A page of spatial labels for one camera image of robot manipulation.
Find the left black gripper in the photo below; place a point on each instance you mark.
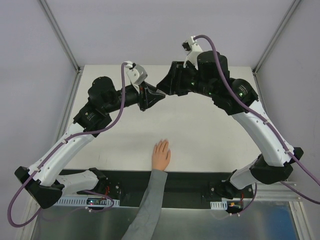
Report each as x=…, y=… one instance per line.
x=143, y=96

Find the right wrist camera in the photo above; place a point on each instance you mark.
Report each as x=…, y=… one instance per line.
x=192, y=50

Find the right aluminium frame post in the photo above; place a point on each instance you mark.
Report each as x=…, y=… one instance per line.
x=294, y=5

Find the grey sleeved forearm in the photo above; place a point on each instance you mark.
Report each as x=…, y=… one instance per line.
x=148, y=215

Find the right white cable duct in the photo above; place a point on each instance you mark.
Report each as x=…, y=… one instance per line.
x=219, y=205

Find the left aluminium frame post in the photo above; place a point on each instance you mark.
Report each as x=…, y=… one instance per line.
x=59, y=34

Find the mannequin hand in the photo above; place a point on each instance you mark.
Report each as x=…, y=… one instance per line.
x=161, y=155

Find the aluminium frame post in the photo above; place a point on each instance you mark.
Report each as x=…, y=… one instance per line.
x=59, y=34
x=294, y=5

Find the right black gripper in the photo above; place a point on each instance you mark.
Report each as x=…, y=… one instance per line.
x=179, y=78

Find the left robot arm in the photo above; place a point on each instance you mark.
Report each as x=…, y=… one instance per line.
x=43, y=180

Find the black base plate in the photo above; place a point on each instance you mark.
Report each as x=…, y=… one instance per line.
x=183, y=190

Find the white cable duct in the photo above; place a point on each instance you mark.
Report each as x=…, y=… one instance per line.
x=87, y=201
x=219, y=205

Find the left white cable duct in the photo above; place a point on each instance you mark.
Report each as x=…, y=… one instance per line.
x=87, y=201

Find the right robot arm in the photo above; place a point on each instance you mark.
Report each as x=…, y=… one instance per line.
x=274, y=163

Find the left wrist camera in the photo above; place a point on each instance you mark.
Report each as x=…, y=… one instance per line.
x=136, y=74

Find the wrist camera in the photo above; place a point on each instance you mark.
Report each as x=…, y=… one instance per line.
x=136, y=74
x=192, y=50

